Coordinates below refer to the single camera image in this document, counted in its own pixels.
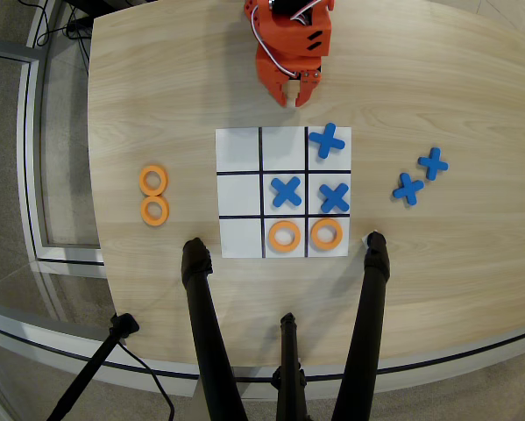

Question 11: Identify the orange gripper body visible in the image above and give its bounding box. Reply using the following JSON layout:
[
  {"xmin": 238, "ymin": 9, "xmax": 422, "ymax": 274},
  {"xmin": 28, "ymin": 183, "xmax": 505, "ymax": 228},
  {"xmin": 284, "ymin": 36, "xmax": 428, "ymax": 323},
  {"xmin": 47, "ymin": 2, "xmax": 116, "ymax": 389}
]
[{"xmin": 255, "ymin": 17, "xmax": 333, "ymax": 82}]

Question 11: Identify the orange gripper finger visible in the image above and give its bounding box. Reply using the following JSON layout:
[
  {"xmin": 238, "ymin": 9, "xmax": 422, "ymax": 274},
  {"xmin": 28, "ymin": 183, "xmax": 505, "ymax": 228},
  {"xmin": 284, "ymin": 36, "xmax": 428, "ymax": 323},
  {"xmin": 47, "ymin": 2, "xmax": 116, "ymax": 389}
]
[
  {"xmin": 294, "ymin": 68, "xmax": 323, "ymax": 109},
  {"xmin": 256, "ymin": 65, "xmax": 288, "ymax": 108}
]

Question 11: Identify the orange foam ring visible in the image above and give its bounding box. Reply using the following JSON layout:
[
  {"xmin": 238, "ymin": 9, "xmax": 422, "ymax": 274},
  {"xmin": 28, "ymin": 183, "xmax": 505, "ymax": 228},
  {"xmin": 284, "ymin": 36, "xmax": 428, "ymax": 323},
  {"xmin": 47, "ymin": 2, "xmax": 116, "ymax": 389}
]
[
  {"xmin": 309, "ymin": 218, "xmax": 344, "ymax": 252},
  {"xmin": 267, "ymin": 219, "xmax": 302, "ymax": 253},
  {"xmin": 139, "ymin": 195, "xmax": 171, "ymax": 228},
  {"xmin": 138, "ymin": 164, "xmax": 170, "ymax": 197}
]

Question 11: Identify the blue foam cross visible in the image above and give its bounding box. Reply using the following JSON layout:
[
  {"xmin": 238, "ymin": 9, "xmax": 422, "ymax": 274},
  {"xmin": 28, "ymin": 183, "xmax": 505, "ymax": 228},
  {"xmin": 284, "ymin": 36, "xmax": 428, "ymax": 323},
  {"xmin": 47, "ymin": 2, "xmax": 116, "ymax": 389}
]
[
  {"xmin": 416, "ymin": 146, "xmax": 450, "ymax": 182},
  {"xmin": 270, "ymin": 175, "xmax": 303, "ymax": 208},
  {"xmin": 318, "ymin": 182, "xmax": 351, "ymax": 215},
  {"xmin": 309, "ymin": 122, "xmax": 347, "ymax": 160},
  {"xmin": 392, "ymin": 172, "xmax": 426, "ymax": 206}
]

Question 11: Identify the white tic-tac-toe grid sheet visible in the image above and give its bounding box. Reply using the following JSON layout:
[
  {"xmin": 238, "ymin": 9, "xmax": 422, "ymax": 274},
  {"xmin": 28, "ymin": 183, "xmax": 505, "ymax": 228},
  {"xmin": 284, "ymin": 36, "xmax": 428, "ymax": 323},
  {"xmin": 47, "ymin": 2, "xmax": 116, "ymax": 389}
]
[{"xmin": 215, "ymin": 125, "xmax": 353, "ymax": 260}]

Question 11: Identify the short black tripod leg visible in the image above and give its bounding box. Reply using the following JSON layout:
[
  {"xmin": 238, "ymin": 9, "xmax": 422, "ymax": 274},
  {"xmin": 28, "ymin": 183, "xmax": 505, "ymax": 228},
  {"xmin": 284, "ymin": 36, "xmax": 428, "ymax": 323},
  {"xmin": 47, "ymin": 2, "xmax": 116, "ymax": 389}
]
[{"xmin": 270, "ymin": 311, "xmax": 309, "ymax": 421}]

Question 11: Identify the thin black stand pole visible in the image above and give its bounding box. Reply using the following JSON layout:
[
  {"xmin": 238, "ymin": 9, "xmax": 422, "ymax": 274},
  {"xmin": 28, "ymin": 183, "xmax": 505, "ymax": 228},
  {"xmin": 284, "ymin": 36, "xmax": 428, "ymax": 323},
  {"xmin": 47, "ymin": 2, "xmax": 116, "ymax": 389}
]
[{"xmin": 45, "ymin": 312, "xmax": 140, "ymax": 421}]

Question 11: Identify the black cable bundle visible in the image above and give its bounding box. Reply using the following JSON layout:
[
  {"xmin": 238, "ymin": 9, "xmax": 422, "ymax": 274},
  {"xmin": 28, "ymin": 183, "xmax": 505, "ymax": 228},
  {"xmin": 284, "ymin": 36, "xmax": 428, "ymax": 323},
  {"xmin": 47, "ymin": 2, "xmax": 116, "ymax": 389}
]
[{"xmin": 32, "ymin": 0, "xmax": 93, "ymax": 75}]

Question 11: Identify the grey metal glass frame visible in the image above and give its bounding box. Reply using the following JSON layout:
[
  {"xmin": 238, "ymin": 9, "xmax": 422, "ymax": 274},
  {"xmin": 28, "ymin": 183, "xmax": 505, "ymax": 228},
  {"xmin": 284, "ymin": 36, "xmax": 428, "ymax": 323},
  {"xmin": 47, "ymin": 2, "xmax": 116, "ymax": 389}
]
[{"xmin": 0, "ymin": 37, "xmax": 106, "ymax": 267}]

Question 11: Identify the black floor cable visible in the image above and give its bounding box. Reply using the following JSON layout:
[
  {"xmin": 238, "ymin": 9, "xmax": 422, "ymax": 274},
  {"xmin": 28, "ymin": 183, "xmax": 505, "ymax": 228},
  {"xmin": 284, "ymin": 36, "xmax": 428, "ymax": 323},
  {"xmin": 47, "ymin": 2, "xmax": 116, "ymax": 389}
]
[{"xmin": 116, "ymin": 340, "xmax": 176, "ymax": 421}]

